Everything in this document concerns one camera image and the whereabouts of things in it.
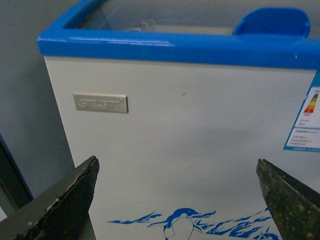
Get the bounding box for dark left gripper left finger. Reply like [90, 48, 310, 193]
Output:
[0, 156, 100, 240]

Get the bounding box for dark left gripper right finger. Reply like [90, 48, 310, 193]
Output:
[256, 159, 320, 240]

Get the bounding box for glass sliding freezer lid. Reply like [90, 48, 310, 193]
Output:
[77, 0, 320, 38]

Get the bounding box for grey cabinet beside freezer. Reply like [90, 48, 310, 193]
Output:
[0, 137, 34, 217]

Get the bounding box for energy label sticker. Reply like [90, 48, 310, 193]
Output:
[283, 71, 320, 152]

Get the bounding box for silver brand nameplate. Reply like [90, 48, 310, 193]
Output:
[72, 93, 129, 114]

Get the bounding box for white blue chest freezer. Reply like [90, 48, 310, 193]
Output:
[37, 0, 320, 240]

